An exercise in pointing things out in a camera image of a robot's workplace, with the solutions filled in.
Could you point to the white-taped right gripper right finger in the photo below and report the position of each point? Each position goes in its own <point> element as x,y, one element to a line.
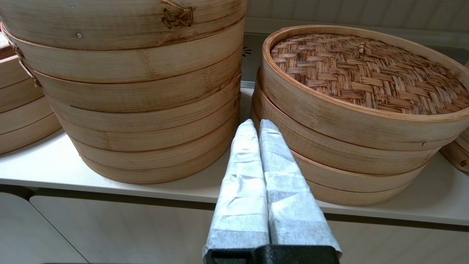
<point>289,198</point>

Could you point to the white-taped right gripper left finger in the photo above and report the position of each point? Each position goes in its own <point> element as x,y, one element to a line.
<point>242,190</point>

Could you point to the dark woven bamboo steamer lid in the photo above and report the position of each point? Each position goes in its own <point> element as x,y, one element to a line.
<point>366,73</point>

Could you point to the beige cabinet front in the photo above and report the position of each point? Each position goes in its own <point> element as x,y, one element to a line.
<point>128,231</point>

